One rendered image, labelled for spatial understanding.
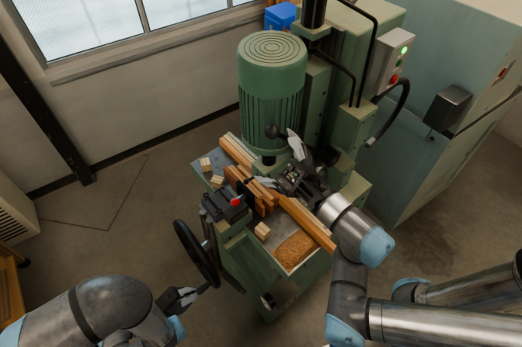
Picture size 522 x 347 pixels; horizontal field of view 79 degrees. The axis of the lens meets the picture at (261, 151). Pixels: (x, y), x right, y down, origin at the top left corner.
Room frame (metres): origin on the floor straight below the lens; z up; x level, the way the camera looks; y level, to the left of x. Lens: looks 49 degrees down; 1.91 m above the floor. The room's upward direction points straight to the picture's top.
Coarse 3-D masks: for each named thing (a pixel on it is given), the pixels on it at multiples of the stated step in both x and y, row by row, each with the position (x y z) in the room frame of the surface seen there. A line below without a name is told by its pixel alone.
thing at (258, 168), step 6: (282, 156) 0.71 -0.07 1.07; (288, 156) 0.71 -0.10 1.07; (252, 162) 0.69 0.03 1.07; (258, 162) 0.69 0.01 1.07; (276, 162) 0.69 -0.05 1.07; (282, 162) 0.69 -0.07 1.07; (288, 162) 0.70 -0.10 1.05; (252, 168) 0.68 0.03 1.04; (258, 168) 0.66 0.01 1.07; (264, 168) 0.66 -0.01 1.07; (270, 168) 0.66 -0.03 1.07; (276, 168) 0.67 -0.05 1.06; (282, 168) 0.69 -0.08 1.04; (252, 174) 0.68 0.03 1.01; (258, 174) 0.66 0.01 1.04; (264, 174) 0.64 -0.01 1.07; (270, 174) 0.65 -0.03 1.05; (276, 174) 0.67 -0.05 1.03
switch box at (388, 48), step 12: (384, 36) 0.78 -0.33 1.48; (396, 36) 0.78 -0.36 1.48; (408, 36) 0.78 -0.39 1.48; (384, 48) 0.75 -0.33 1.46; (396, 48) 0.74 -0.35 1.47; (408, 48) 0.78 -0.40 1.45; (372, 60) 0.77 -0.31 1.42; (384, 60) 0.74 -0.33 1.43; (396, 60) 0.75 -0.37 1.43; (372, 72) 0.76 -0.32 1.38; (384, 72) 0.74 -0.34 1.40; (396, 72) 0.77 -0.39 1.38; (372, 84) 0.75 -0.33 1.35; (384, 84) 0.74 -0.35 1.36
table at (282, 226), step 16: (224, 160) 0.84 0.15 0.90; (208, 176) 0.75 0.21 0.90; (256, 224) 0.54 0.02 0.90; (272, 224) 0.54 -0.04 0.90; (288, 224) 0.54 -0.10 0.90; (240, 240) 0.50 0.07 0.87; (256, 240) 0.48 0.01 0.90; (272, 240) 0.48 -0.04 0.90; (272, 256) 0.42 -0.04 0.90; (288, 272) 0.37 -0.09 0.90
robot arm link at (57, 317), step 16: (48, 304) 0.17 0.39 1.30; (64, 304) 0.16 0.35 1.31; (32, 320) 0.14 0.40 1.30; (48, 320) 0.14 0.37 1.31; (64, 320) 0.14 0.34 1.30; (80, 320) 0.14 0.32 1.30; (0, 336) 0.12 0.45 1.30; (16, 336) 0.11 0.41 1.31; (32, 336) 0.11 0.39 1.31; (48, 336) 0.12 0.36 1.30; (64, 336) 0.12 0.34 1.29; (80, 336) 0.12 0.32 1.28; (96, 336) 0.12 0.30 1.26
